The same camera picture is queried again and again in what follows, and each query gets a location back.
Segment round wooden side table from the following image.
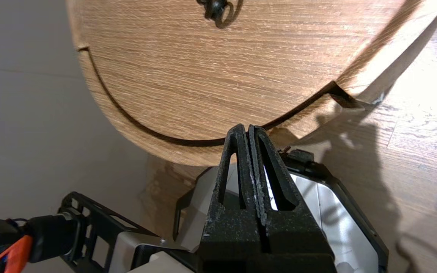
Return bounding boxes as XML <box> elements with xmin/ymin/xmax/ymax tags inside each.
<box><xmin>66</xmin><ymin>0</ymin><xmax>437</xmax><ymax>144</ymax></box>

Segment black coiled telephone cord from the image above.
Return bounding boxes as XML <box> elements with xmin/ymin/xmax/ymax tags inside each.
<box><xmin>197</xmin><ymin>0</ymin><xmax>244</xmax><ymax>29</ymax></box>

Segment white robot body panel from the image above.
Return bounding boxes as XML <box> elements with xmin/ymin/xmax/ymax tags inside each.
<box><xmin>173</xmin><ymin>149</ymin><xmax>390</xmax><ymax>273</ymax></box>

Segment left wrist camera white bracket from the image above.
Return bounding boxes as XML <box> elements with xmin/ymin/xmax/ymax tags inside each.
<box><xmin>108</xmin><ymin>231</ymin><xmax>201</xmax><ymax>273</ymax></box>

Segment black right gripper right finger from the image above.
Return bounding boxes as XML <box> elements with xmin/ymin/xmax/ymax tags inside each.
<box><xmin>249</xmin><ymin>126</ymin><xmax>336</xmax><ymax>267</ymax></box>

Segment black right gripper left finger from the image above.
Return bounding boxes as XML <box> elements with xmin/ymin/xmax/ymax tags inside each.
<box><xmin>200</xmin><ymin>124</ymin><xmax>267</xmax><ymax>264</ymax></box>

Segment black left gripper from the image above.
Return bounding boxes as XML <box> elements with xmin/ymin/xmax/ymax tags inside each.
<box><xmin>25</xmin><ymin>191</ymin><xmax>159</xmax><ymax>273</ymax></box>

